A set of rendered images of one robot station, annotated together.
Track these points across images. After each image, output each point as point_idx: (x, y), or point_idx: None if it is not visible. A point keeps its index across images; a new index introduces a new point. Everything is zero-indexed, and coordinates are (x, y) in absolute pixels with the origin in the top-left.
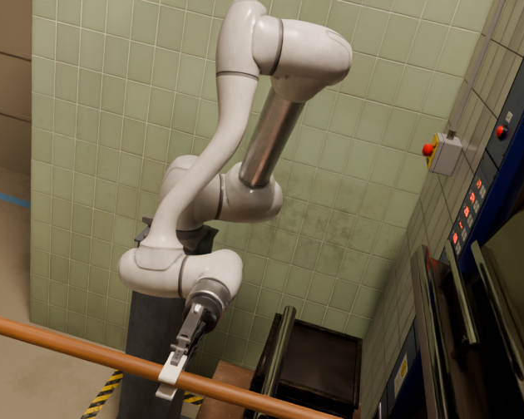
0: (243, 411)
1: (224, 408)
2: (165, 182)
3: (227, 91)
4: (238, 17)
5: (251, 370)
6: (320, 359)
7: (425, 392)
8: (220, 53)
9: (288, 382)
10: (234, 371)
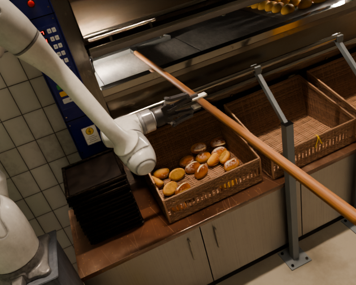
0: (113, 240)
1: (118, 247)
2: (9, 226)
3: (47, 43)
4: None
5: (77, 259)
6: (90, 171)
7: (172, 31)
8: (25, 24)
9: (120, 165)
10: (84, 265)
